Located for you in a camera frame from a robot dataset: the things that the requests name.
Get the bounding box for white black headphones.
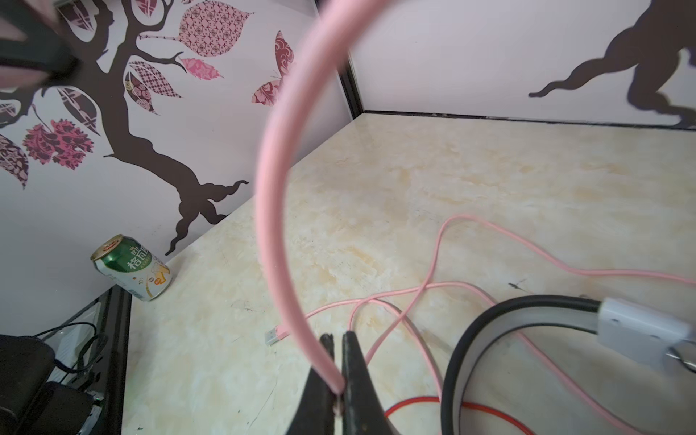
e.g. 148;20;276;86
440;295;695;434

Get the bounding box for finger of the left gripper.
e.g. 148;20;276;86
1;1;79;89

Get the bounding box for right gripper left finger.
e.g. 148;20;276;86
285;332;338;435

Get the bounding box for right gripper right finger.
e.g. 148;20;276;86
342;331;397;435

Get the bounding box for green drink can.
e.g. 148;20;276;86
91;234;173;302

